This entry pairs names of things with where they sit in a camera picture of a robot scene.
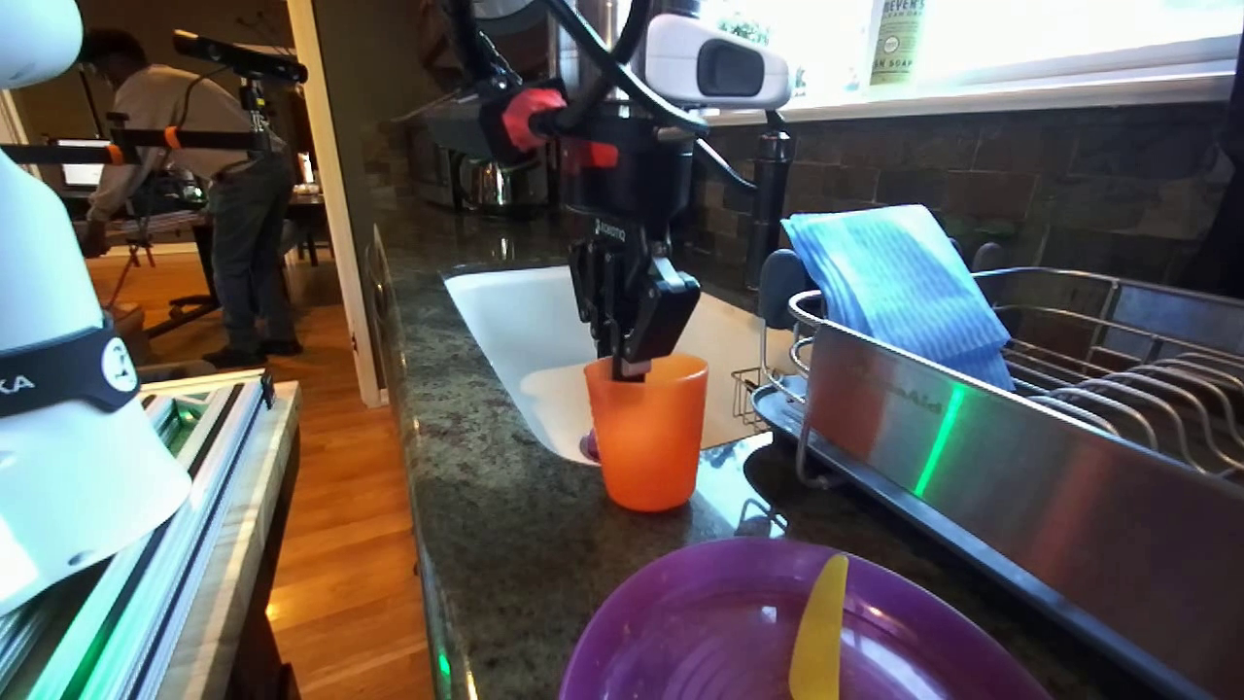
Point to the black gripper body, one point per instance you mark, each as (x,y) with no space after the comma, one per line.
(625,177)

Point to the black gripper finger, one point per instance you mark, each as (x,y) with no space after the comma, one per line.
(593,281)
(651,311)

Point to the orange plastic cup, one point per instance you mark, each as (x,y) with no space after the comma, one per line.
(648,432)

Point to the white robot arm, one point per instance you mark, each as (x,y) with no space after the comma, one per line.
(80,461)

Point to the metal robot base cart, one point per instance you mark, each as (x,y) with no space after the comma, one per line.
(183,610)

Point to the white kitchen sink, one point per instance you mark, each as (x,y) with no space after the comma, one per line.
(536,341)

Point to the black kitchen faucet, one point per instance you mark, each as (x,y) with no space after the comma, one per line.
(772,177)

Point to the blue dish cloth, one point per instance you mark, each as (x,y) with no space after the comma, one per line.
(897,277)

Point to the dark wooden table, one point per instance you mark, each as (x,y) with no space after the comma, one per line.
(138,241)

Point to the purple plastic plate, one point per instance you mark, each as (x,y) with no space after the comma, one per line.
(721,622)

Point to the yellow plastic utensil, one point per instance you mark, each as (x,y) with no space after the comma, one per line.
(816,665)

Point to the person in grey shirt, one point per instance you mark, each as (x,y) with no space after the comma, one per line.
(247,189)

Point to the stainless steel dish rack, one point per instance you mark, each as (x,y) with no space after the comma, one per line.
(1102,483)

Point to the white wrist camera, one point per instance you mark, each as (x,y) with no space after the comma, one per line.
(696,63)

